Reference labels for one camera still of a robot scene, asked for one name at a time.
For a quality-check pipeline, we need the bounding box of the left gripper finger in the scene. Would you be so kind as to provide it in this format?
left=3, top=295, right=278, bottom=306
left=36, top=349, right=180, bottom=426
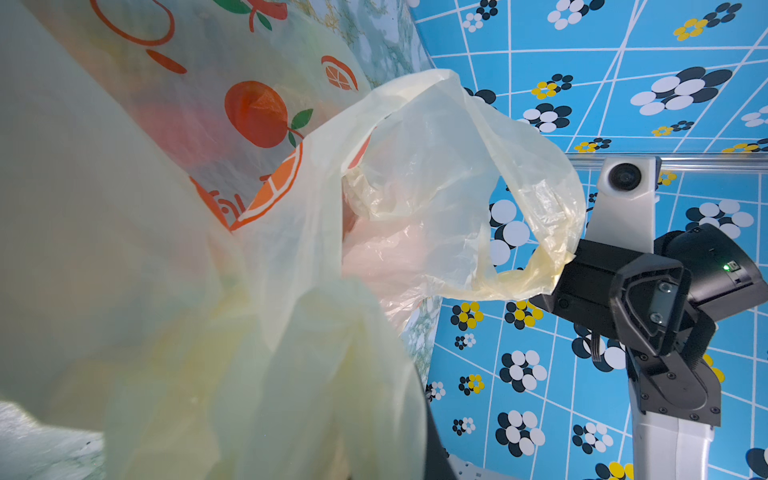
left=424, top=400, right=458, bottom=480

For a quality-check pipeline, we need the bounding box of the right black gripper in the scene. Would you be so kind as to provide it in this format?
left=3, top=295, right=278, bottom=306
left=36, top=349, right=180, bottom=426
left=531, top=239, right=714, bottom=369

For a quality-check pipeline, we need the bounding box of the cream printed plastic bag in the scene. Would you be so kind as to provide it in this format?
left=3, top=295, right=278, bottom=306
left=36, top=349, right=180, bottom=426
left=1, top=1, right=585, bottom=479

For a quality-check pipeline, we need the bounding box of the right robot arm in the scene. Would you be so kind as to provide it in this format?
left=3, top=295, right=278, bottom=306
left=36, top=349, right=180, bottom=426
left=532, top=224, right=767, bottom=479

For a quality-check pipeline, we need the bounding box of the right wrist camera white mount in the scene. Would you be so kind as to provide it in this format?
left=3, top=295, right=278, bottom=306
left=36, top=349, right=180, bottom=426
left=585, top=156, right=661, bottom=253

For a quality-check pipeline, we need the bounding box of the right aluminium corner post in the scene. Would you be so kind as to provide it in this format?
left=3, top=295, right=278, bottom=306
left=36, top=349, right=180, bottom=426
left=567, top=152, right=767, bottom=173

